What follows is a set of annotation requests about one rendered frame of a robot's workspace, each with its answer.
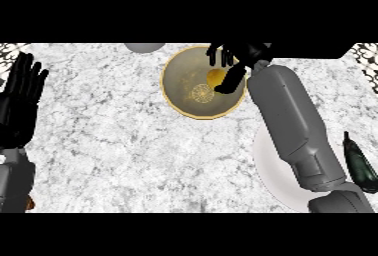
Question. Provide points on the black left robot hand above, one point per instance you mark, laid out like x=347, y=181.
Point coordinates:
x=16, y=100

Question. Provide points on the yellow lemon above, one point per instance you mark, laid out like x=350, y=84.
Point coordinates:
x=214, y=77

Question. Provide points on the white plate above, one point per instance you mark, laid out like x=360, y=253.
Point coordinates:
x=274, y=173

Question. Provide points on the grey round object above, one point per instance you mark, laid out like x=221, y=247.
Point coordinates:
x=143, y=47

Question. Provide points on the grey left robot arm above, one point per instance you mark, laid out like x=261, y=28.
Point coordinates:
x=15, y=180

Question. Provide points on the small brown object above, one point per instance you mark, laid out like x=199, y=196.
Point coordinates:
x=29, y=203

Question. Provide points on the gold rimmed grey bowl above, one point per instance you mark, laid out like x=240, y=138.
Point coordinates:
x=184, y=86

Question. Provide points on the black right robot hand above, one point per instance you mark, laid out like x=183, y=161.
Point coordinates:
x=248, y=53

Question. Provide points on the dark green bottle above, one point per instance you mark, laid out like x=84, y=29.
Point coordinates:
x=360, y=166

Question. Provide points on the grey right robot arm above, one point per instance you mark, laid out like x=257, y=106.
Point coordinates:
x=288, y=116

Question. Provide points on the black appliance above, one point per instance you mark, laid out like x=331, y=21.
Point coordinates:
x=310, y=49

